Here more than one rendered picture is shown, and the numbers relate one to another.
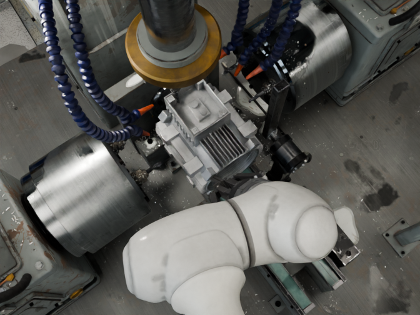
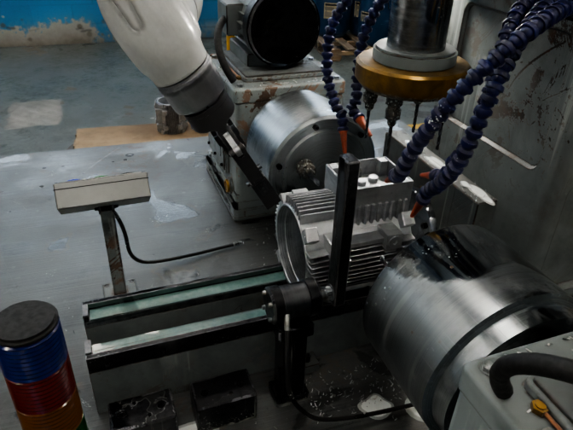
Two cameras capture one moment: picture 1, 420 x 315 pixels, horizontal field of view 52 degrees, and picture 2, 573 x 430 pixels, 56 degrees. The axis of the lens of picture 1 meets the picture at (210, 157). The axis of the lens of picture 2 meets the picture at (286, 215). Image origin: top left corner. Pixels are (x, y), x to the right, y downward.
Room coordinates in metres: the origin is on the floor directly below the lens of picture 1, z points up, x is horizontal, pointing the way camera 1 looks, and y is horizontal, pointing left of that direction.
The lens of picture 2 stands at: (0.45, -0.83, 1.57)
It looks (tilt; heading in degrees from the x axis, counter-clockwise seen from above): 32 degrees down; 101
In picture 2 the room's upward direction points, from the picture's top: 2 degrees clockwise
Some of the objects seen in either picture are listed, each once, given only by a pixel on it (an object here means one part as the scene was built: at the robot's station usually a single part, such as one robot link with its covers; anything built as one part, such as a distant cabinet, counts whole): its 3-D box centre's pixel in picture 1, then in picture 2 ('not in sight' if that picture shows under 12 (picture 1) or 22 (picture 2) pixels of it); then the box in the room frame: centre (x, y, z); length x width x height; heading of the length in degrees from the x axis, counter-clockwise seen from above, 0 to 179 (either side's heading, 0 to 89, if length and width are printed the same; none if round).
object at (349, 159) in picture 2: (274, 113); (341, 235); (0.41, -0.15, 1.12); 0.04 x 0.03 x 0.26; 32
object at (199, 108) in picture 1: (197, 111); (366, 190); (0.43, 0.02, 1.11); 0.12 x 0.11 x 0.07; 31
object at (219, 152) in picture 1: (209, 139); (341, 238); (0.40, 0.00, 1.01); 0.20 x 0.19 x 0.19; 31
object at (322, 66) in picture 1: (298, 49); (484, 346); (0.62, -0.25, 1.04); 0.41 x 0.25 x 0.25; 122
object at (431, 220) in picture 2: (174, 97); (411, 224); (0.52, 0.08, 1.01); 0.15 x 0.02 x 0.15; 122
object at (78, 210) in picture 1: (71, 203); (300, 144); (0.26, 0.33, 1.04); 0.37 x 0.25 x 0.25; 122
